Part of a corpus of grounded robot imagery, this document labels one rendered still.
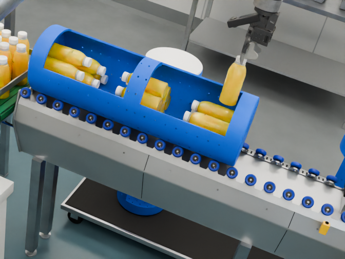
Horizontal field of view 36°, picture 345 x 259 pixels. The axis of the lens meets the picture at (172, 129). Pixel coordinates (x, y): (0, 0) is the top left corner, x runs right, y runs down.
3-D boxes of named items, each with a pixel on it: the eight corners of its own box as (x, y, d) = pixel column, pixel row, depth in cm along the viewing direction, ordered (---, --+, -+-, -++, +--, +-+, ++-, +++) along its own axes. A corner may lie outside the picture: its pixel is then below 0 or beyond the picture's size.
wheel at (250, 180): (258, 176, 201) (258, 176, 203) (247, 171, 202) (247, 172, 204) (254, 187, 201) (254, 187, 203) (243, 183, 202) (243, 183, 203)
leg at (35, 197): (32, 258, 271) (41, 164, 236) (22, 254, 271) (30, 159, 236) (38, 251, 275) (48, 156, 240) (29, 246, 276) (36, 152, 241)
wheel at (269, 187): (277, 183, 200) (277, 183, 202) (266, 179, 201) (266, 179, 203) (273, 195, 200) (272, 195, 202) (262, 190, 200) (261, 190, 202)
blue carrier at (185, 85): (228, 180, 200) (250, 117, 185) (24, 100, 215) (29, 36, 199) (244, 144, 224) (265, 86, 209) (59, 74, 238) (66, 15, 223)
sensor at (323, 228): (325, 236, 195) (330, 226, 192) (318, 233, 196) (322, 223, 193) (327, 222, 201) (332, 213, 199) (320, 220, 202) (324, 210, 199)
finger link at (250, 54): (252, 71, 186) (261, 45, 182) (236, 65, 187) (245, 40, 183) (253, 69, 189) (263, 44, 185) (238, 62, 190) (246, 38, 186)
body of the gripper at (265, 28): (266, 49, 182) (278, 16, 175) (242, 40, 183) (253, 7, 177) (269, 41, 188) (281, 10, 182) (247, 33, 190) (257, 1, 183)
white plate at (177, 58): (134, 50, 253) (134, 53, 253) (168, 80, 236) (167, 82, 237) (179, 44, 269) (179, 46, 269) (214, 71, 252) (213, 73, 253)
